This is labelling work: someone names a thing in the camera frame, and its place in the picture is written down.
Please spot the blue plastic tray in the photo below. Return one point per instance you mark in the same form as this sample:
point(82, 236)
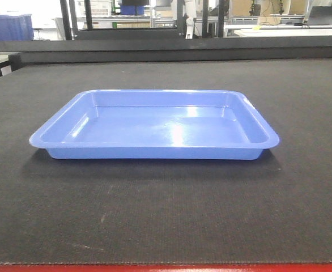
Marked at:
point(156, 124)

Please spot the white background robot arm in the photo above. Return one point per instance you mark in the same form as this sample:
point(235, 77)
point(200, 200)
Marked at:
point(191, 16)

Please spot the black textured table mat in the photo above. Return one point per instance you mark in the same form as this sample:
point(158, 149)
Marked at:
point(276, 209)

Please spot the blue storage bin background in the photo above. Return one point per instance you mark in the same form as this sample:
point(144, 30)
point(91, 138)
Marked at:
point(16, 27)

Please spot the white lab workbench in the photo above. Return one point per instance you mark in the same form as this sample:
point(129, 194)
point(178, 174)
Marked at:
point(282, 30)

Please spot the black laptop on bench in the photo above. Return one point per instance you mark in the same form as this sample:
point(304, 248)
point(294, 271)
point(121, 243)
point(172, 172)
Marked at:
point(319, 15)

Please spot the black metal frame rack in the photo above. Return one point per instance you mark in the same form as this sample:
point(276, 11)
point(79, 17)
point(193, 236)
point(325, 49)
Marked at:
point(68, 16)

